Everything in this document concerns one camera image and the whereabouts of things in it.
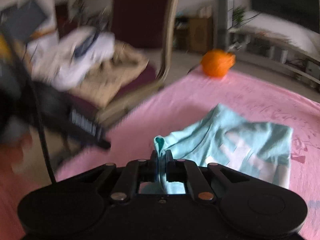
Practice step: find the beige garment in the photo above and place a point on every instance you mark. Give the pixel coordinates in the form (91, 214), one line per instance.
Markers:
(117, 75)

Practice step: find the maroon chair with gold frame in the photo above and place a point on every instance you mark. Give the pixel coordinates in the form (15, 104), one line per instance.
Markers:
(145, 12)

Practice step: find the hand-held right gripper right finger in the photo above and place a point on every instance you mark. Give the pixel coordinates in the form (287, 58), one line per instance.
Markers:
(170, 165)

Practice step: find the pink printed blanket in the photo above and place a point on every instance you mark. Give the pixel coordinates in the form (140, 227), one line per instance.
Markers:
(175, 100)

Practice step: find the wooden cabinet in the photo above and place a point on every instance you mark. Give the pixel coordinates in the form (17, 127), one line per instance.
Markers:
(200, 35)

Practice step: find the black television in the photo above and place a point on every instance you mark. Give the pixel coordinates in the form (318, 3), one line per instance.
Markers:
(282, 5)

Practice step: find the white garment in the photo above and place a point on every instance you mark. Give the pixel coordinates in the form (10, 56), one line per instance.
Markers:
(72, 55)

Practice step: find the grey flat panel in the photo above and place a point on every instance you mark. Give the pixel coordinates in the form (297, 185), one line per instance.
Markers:
(22, 20)

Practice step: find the bumpy orange citrus fruit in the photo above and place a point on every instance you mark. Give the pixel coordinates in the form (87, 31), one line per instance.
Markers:
(217, 63)

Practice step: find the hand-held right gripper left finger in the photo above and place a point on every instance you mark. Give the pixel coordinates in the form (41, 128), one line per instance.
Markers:
(153, 165)

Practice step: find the teal t-shirt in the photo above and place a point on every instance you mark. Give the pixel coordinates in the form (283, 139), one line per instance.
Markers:
(225, 140)

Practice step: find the potted green plant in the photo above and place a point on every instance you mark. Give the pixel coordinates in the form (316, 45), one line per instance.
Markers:
(240, 13)

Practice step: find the metal television stand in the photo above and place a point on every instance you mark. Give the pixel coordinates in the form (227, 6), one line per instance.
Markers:
(280, 47)

